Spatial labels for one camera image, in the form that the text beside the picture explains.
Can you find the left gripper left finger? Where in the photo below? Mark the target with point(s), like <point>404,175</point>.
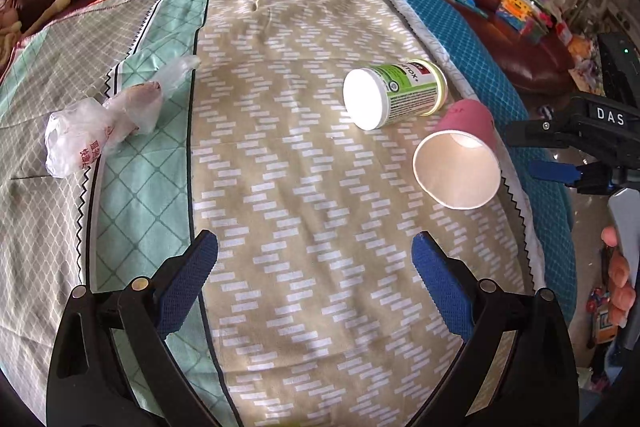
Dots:
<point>87,385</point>

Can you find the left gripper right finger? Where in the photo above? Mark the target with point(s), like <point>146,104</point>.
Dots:
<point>538,385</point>

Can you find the pink paper cup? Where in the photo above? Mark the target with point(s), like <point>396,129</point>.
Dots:
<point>457,164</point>

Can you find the colourful toy box pile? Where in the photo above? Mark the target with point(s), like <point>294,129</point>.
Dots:
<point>535,19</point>

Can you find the person's right hand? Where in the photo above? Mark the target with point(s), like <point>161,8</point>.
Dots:
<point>621,293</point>

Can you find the patterned teal beige tablecloth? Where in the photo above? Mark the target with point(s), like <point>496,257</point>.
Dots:
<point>313,314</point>

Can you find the white green round canister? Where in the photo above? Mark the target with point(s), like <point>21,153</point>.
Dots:
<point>378,95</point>

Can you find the small beige plush toys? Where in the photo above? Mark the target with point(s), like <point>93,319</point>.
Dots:
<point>11,26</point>

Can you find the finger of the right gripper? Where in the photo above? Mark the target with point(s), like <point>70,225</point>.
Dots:
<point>596,178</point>
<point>602,128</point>

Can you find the crumpled white plastic bag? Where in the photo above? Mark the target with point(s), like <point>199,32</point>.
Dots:
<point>76,136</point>

